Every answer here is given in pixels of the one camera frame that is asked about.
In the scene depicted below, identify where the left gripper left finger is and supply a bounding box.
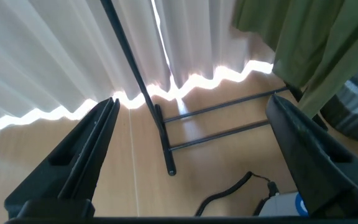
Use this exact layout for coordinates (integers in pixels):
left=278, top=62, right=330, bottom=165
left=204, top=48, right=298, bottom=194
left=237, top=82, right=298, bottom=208
left=4, top=97, right=121, bottom=218

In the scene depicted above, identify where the green shirt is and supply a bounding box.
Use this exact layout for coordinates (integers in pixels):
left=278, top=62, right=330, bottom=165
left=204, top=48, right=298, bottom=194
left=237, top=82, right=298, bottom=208
left=231, top=0, right=358, bottom=119

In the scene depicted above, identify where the beige curtain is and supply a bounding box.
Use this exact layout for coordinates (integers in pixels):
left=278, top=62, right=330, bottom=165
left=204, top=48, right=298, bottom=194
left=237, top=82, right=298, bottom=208
left=0, top=0, right=276, bottom=127

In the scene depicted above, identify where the black clothes rack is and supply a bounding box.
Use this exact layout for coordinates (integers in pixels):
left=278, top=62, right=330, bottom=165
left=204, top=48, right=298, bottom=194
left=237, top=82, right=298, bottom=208
left=99, top=0, right=329, bottom=177

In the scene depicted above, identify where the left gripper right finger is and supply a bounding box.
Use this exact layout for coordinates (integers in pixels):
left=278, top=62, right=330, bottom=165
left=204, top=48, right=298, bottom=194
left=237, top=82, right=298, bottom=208
left=265, top=94, right=358, bottom=217

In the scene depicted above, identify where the black cable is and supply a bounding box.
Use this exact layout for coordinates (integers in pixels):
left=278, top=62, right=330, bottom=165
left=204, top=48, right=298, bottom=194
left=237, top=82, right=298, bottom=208
left=194, top=170, right=279, bottom=217

